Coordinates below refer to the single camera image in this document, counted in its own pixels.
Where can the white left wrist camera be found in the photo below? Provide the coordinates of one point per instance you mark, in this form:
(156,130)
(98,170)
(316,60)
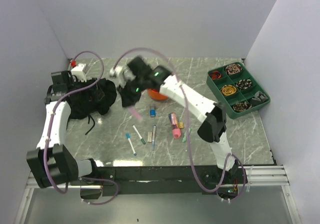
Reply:
(79,71)

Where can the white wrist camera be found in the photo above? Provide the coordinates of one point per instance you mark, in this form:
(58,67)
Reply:
(79,71)
(121,73)

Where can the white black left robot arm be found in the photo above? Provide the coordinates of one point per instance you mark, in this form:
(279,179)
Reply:
(51,163)

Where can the black base bar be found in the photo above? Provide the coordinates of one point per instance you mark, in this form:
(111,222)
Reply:
(162,179)

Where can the beige eraser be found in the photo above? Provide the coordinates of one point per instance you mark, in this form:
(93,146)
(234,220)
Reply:
(149,137)

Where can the brown black rolled ribbon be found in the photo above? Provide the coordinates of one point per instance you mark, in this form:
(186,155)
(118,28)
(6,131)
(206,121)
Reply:
(241,106)

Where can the orange black rolled ribbon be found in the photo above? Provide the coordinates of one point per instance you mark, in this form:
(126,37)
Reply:
(215,75)

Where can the white green marker pen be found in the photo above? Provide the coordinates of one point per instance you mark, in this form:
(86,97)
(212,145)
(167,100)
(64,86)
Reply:
(139,135)

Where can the beige black rolled ribbon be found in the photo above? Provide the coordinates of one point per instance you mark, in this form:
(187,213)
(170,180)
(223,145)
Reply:
(244,84)

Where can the black cloth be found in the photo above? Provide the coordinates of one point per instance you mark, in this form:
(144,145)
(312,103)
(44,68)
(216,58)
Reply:
(98,98)

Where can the orange round desk organizer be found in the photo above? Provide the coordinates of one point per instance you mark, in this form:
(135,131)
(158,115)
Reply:
(155,95)

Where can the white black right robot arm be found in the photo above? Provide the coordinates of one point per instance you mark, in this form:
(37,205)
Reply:
(138,76)

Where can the aluminium rail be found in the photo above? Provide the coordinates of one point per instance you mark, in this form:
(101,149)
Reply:
(266,175)

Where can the mint green highlighter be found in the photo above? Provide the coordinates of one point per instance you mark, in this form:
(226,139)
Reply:
(186,134)

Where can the yellow black rolled ribbon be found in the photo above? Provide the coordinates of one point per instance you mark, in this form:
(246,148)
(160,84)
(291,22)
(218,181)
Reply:
(228,90)

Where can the green compartment tray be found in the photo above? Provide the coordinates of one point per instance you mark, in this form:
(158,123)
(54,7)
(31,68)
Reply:
(237,89)

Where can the small yellow eraser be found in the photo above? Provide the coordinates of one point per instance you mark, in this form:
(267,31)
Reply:
(181,125)

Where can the pink black rolled ribbon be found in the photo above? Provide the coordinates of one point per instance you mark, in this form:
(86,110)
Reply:
(233,68)

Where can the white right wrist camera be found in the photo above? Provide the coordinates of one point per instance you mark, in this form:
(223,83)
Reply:
(121,73)

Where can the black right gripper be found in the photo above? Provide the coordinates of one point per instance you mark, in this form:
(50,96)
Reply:
(128,99)

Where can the grey black clips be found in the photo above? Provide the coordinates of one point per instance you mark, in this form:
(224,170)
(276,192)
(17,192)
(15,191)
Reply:
(258,98)

